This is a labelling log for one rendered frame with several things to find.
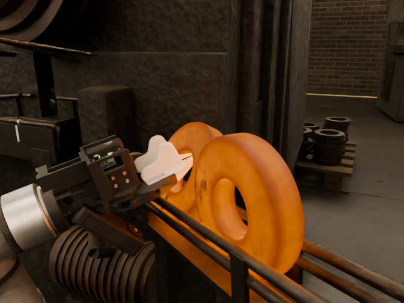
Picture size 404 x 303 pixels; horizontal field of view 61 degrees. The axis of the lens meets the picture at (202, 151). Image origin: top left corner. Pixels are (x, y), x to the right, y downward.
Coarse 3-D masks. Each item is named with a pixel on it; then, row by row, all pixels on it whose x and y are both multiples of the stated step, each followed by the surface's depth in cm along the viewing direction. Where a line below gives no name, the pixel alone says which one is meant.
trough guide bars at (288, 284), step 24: (144, 216) 53; (168, 216) 46; (192, 216) 41; (240, 216) 41; (192, 240) 40; (216, 240) 35; (240, 264) 31; (264, 264) 30; (312, 264) 33; (336, 264) 30; (240, 288) 32; (264, 288) 30; (288, 288) 26; (336, 288) 30; (360, 288) 29; (384, 288) 26
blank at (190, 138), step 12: (180, 132) 53; (192, 132) 50; (204, 132) 48; (216, 132) 48; (180, 144) 52; (192, 144) 49; (204, 144) 47; (192, 156) 48; (192, 168) 47; (180, 180) 54; (192, 180) 46; (168, 192) 50; (180, 192) 47; (192, 192) 45; (156, 204) 52; (180, 204) 46; (192, 204) 44
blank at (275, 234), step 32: (224, 160) 35; (256, 160) 31; (224, 192) 39; (256, 192) 31; (288, 192) 30; (224, 224) 38; (256, 224) 32; (288, 224) 30; (256, 256) 32; (288, 256) 31
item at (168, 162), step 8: (168, 144) 46; (160, 152) 46; (168, 152) 47; (176, 152) 47; (160, 160) 46; (168, 160) 47; (176, 160) 48; (184, 160) 50; (192, 160) 50; (144, 168) 46; (152, 168) 46; (160, 168) 47; (168, 168) 48; (176, 168) 48; (184, 168) 48; (144, 176) 46; (152, 176) 47; (160, 176) 47; (176, 176) 47
